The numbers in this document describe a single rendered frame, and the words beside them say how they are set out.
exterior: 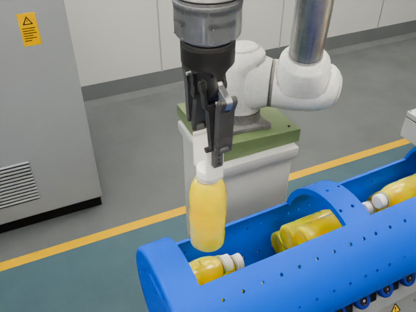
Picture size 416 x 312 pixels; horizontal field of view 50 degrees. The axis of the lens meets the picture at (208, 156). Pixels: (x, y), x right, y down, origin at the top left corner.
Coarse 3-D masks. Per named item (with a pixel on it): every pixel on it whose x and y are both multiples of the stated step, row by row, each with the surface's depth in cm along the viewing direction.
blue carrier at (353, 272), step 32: (320, 192) 100; (352, 192) 125; (256, 224) 113; (352, 224) 94; (384, 224) 96; (160, 256) 86; (192, 256) 108; (256, 256) 115; (288, 256) 88; (320, 256) 90; (352, 256) 92; (384, 256) 95; (160, 288) 82; (192, 288) 81; (224, 288) 82; (256, 288) 84; (288, 288) 86; (320, 288) 89; (352, 288) 93
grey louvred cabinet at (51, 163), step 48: (0, 0) 184; (48, 0) 191; (0, 48) 194; (48, 48) 203; (0, 96) 206; (48, 96) 216; (0, 144) 220; (48, 144) 231; (0, 192) 235; (48, 192) 247; (96, 192) 261
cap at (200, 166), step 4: (204, 160) 75; (200, 164) 74; (204, 164) 74; (196, 168) 74; (200, 168) 73; (204, 168) 73; (196, 172) 74; (200, 172) 73; (204, 172) 72; (200, 176) 73; (204, 176) 73; (204, 180) 73
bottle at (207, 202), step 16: (192, 192) 75; (208, 192) 74; (224, 192) 76; (192, 208) 77; (208, 208) 75; (224, 208) 77; (192, 224) 79; (208, 224) 77; (224, 224) 80; (192, 240) 82; (208, 240) 80; (224, 240) 83
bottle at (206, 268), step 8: (208, 256) 100; (192, 264) 98; (200, 264) 97; (208, 264) 97; (216, 264) 98; (224, 264) 99; (200, 272) 96; (208, 272) 97; (216, 272) 98; (224, 272) 100; (200, 280) 96; (208, 280) 97
